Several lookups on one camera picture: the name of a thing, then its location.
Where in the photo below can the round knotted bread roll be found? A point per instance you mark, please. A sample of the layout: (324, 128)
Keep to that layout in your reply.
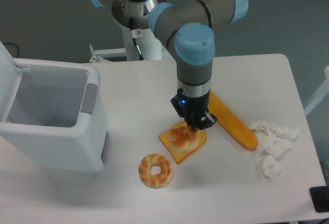
(183, 139)

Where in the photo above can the crumpled white tissue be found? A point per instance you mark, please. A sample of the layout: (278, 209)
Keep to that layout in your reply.
(274, 141)

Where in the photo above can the white frame at right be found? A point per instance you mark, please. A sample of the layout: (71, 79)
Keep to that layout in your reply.
(319, 94)

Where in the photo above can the black device at edge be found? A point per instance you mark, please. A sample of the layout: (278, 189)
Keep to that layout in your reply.
(319, 196)

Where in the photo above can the ring shaped bread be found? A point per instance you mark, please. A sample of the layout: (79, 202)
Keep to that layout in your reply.
(155, 171)

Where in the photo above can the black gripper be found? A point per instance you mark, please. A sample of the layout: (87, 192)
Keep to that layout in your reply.
(194, 111)

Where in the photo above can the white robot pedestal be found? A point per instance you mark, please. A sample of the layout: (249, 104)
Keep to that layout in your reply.
(139, 45)

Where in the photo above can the long orange baguette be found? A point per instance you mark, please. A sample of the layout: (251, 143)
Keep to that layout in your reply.
(235, 127)

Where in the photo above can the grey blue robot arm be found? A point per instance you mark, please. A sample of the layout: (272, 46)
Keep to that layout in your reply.
(187, 35)

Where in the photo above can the white open trash bin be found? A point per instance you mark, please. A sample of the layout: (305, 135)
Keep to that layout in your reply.
(53, 113)

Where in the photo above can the orange toast slice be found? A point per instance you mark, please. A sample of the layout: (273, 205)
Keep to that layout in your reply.
(179, 157)

